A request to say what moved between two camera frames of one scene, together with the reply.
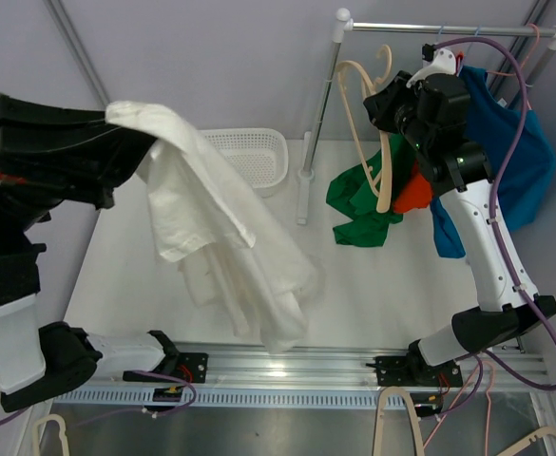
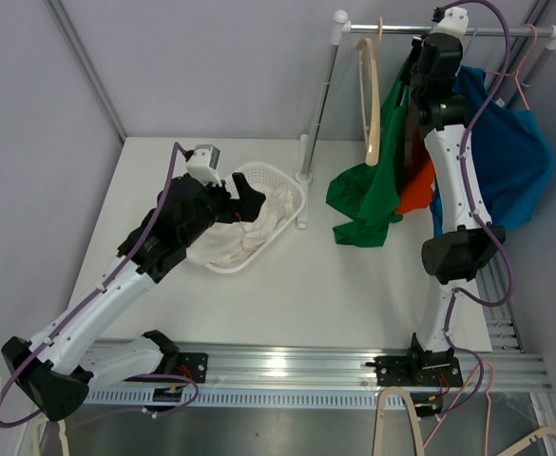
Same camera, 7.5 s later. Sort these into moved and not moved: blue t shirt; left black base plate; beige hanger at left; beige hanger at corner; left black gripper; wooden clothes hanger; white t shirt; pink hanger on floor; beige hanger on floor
Moved: white t shirt; wooden clothes hanger; left black gripper
Not moved: left black base plate; beige hanger on floor; beige hanger at left; beige hanger at corner; pink hanger on floor; blue t shirt
